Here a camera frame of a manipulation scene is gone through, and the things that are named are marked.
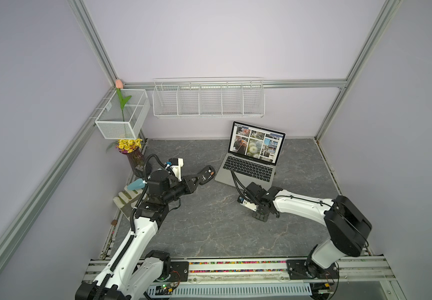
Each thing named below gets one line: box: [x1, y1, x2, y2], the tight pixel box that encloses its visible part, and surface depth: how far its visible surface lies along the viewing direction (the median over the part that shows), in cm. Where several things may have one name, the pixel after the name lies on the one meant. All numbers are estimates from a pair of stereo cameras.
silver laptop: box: [214, 120, 286, 190], surface depth 107 cm
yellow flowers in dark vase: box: [115, 138, 145, 177], surface depth 89 cm
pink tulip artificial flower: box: [114, 78, 132, 122], surface depth 92 cm
